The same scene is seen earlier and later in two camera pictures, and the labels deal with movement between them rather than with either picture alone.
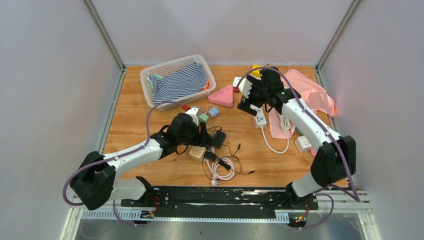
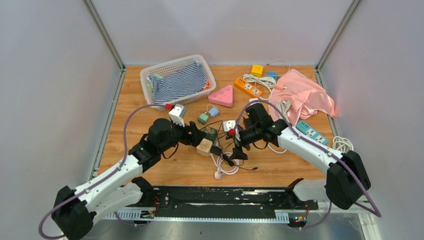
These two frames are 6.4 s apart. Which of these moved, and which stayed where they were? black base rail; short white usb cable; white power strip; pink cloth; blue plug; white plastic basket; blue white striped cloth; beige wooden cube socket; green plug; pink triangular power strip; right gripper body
Moved: beige wooden cube socket; right gripper body; white power strip
Stayed: short white usb cable; green plug; blue plug; blue white striped cloth; black base rail; pink cloth; pink triangular power strip; white plastic basket
